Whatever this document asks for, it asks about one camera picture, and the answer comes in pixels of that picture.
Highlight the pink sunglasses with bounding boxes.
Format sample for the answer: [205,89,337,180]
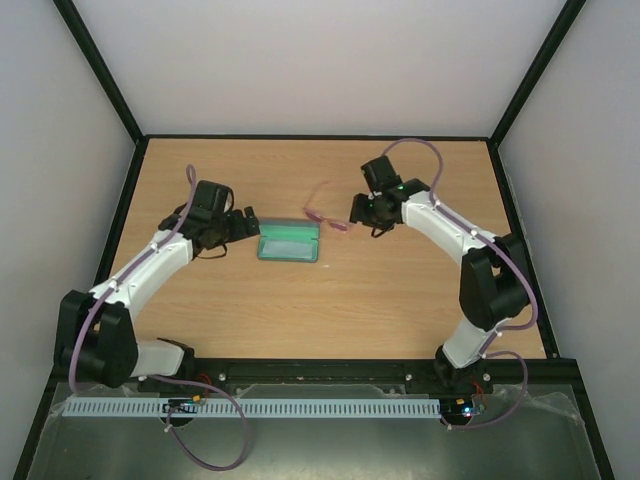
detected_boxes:
[302,181,355,234]

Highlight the grey-blue glasses case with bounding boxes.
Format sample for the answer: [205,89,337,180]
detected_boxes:
[257,218,320,263]

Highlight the blue cleaning cloth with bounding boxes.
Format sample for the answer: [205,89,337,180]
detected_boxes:
[262,240,314,258]

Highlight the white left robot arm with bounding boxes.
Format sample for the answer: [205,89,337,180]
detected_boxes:
[54,180,260,388]

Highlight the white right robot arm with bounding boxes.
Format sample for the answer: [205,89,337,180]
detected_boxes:
[350,155,539,392]

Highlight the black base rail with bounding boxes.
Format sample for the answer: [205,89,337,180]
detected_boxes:
[49,355,581,396]

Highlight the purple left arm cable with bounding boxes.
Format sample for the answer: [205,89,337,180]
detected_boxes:
[66,164,250,471]

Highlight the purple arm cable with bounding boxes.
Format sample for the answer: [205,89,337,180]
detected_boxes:
[66,164,250,471]
[380,137,540,432]

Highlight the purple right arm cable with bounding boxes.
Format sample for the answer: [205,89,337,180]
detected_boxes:
[380,137,540,432]

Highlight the black frame corner post left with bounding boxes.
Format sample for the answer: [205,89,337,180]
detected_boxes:
[51,0,146,146]

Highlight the black frame corner post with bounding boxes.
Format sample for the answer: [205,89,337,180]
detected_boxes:
[51,0,146,146]
[489,0,587,147]

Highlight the light blue cable duct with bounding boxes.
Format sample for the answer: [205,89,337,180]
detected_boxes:
[61,398,441,419]

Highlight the black frame corner post right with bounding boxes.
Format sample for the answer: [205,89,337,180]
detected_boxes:
[489,0,587,147]

